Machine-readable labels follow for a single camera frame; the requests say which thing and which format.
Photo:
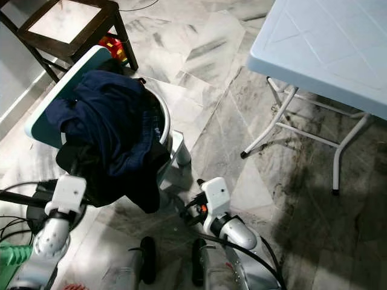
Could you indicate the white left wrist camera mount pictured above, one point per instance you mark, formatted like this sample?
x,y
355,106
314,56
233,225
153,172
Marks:
x,y
69,193

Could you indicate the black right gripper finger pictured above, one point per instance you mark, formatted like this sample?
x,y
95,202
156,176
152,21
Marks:
x,y
202,183
183,206

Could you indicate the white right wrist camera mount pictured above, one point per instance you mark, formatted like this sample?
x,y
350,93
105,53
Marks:
x,y
217,196

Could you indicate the light blue folding table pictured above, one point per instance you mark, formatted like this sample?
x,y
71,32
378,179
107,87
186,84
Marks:
x,y
320,42

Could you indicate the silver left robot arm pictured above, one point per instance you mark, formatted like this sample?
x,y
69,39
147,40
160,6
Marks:
x,y
51,241

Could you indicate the black round stand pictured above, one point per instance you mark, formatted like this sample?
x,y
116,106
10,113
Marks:
x,y
51,211

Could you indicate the dark wooden side table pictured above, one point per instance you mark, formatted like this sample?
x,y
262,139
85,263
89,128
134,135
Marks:
x,y
112,15

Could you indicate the navy blue garment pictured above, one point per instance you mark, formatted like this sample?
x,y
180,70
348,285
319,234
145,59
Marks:
x,y
115,133

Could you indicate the green plastic basket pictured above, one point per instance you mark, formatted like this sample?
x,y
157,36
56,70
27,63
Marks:
x,y
15,269

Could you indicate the grey robot left leg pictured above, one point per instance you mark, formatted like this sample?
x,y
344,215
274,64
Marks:
x,y
124,272

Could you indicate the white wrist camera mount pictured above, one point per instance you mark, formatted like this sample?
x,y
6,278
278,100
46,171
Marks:
x,y
69,193
217,196

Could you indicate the small round washing machine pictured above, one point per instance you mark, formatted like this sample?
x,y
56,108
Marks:
x,y
45,115

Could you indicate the colourful plastic toy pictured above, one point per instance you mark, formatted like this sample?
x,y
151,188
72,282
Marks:
x,y
113,48

